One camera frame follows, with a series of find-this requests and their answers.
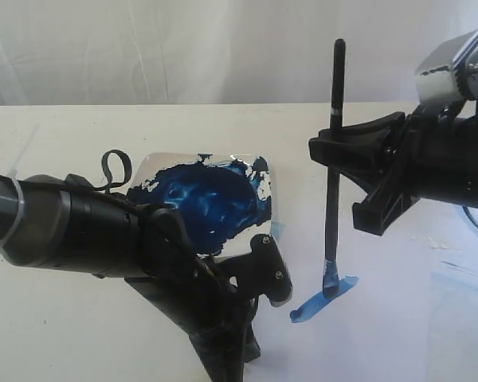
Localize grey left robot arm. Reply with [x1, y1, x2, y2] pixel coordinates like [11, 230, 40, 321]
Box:
[0, 175, 261, 381]

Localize black paintbrush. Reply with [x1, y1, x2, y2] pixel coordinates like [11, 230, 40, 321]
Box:
[322, 38, 346, 298]

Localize blue tape piece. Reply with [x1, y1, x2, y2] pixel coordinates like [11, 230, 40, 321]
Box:
[270, 221, 286, 240]

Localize white zip tie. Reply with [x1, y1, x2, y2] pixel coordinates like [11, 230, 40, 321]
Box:
[0, 124, 39, 258]

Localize white plate with blue paint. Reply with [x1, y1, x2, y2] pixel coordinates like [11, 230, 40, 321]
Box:
[127, 152, 272, 260]

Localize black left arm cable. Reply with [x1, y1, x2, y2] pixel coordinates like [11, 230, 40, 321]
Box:
[23, 149, 192, 224]

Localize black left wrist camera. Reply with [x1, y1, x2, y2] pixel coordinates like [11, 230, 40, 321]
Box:
[218, 234, 292, 307]

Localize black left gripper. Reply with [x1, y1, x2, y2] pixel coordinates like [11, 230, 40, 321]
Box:
[123, 205, 261, 382]

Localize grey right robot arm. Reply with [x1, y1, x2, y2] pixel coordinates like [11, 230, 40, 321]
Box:
[308, 100, 478, 236]

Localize white paper sheet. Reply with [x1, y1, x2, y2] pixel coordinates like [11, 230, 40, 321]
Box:
[245, 173, 478, 381]

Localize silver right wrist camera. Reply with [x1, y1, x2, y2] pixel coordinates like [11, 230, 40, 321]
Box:
[414, 30, 478, 105]

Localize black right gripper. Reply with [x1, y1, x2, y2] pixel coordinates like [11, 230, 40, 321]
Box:
[308, 101, 478, 236]

